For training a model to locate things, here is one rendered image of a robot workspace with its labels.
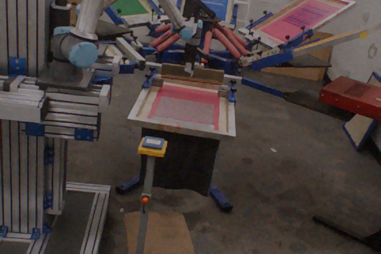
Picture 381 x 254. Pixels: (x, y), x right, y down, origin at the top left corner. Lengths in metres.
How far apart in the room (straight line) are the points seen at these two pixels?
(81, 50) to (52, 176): 0.97
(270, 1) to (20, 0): 5.17
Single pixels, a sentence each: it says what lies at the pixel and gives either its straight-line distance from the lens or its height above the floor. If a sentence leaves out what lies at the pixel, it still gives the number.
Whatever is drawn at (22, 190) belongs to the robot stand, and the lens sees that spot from 2.58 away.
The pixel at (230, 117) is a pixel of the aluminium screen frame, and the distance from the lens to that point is 2.51.
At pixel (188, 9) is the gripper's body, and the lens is 2.08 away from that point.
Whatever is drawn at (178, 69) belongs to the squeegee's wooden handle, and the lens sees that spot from 2.79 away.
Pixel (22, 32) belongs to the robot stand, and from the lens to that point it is 2.20.
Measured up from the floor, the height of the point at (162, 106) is 0.96.
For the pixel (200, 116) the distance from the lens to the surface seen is 2.55.
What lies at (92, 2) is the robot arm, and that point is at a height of 1.64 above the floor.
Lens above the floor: 1.98
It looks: 23 degrees down
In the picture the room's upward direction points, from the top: 9 degrees clockwise
